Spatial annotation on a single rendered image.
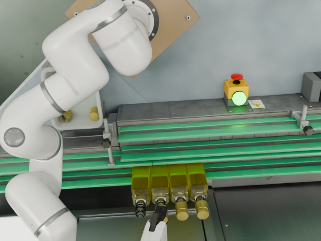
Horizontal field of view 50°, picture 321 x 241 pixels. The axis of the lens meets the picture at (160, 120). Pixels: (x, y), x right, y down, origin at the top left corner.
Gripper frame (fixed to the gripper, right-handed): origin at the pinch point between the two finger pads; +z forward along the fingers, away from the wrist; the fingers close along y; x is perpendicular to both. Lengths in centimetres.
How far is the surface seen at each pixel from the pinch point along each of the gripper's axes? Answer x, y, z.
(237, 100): -17.5, 18.3, 37.9
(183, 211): -5.6, 0.3, 3.2
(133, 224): 11.7, -14.2, 8.9
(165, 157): 3.1, 4.9, 21.0
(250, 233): -24.9, -17.1, 15.4
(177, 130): 0.0, 12.2, 25.7
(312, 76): -41, 23, 50
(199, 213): -9.8, -0.7, 4.0
